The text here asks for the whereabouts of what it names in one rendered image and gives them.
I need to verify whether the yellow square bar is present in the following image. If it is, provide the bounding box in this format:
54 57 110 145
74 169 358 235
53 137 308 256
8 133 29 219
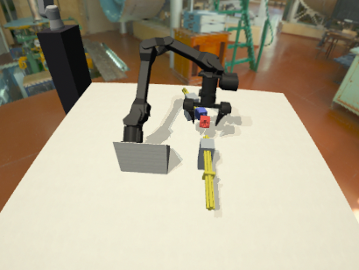
197 135 215 210

